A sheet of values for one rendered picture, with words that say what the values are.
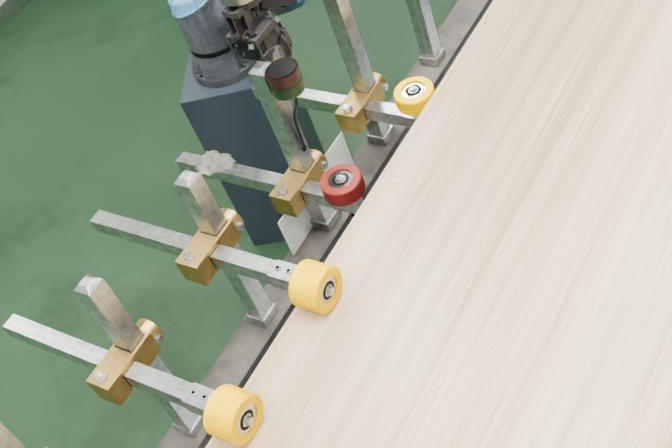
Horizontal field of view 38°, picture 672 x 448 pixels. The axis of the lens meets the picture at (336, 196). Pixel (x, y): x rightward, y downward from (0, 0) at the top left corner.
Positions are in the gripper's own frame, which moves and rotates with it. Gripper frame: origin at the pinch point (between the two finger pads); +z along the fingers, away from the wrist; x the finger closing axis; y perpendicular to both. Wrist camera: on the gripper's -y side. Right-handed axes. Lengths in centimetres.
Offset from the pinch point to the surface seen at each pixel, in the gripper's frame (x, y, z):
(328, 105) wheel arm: 1.4, -7.0, 15.6
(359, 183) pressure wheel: 24.1, 16.4, 8.8
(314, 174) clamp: 10.3, 12.9, 13.8
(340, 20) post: 8.9, -10.6, -5.0
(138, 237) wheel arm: -6.6, 43.1, 3.8
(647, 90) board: 65, -18, 9
